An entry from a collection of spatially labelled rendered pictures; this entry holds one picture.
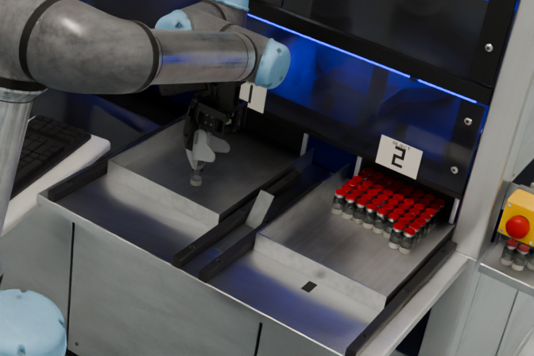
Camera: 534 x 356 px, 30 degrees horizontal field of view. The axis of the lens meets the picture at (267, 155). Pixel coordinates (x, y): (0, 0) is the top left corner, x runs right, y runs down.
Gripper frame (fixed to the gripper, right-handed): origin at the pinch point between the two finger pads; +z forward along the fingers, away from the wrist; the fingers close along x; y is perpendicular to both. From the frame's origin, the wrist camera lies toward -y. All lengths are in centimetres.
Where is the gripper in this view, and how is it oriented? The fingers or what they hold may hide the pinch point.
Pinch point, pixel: (196, 159)
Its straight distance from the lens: 186.9
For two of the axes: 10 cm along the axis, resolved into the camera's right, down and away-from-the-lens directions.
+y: 8.3, 3.8, -4.1
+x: 5.4, -3.5, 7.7
